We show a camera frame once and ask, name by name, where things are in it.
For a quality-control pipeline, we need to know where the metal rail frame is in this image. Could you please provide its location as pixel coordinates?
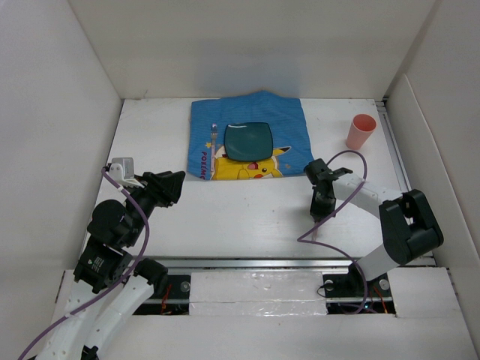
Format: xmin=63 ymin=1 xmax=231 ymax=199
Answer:
xmin=76 ymin=97 xmax=436 ymax=271

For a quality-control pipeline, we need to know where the pink plastic cup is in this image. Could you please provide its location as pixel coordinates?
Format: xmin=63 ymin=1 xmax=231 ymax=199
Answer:
xmin=345 ymin=114 xmax=377 ymax=150

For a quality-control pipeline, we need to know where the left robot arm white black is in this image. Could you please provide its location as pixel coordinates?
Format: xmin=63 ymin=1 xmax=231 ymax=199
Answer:
xmin=36 ymin=164 xmax=185 ymax=359

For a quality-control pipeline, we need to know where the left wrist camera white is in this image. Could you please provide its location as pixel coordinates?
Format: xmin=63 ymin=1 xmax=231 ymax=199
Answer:
xmin=109 ymin=157 xmax=143 ymax=188

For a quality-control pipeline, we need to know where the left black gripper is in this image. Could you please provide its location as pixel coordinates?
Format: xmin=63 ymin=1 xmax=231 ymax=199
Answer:
xmin=125 ymin=169 xmax=185 ymax=245

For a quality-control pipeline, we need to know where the blue Pikachu cloth placemat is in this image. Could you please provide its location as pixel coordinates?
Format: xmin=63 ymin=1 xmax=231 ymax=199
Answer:
xmin=187 ymin=91 xmax=313 ymax=180

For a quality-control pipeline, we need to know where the white foam block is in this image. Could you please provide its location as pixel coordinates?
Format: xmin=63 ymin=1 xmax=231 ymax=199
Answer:
xmin=189 ymin=271 xmax=327 ymax=317

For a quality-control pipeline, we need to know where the knife with pink handle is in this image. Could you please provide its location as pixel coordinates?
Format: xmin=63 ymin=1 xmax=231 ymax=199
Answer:
xmin=311 ymin=222 xmax=320 ymax=242

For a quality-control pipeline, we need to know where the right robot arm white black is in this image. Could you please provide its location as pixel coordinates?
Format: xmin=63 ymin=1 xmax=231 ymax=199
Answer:
xmin=304 ymin=159 xmax=444 ymax=296

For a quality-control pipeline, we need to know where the dark teal square plate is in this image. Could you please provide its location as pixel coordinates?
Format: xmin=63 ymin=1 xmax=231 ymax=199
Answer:
xmin=223 ymin=122 xmax=273 ymax=162

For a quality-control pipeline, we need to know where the fork with pink handle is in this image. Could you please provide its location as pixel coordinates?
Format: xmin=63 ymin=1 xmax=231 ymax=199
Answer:
xmin=210 ymin=123 xmax=218 ymax=176

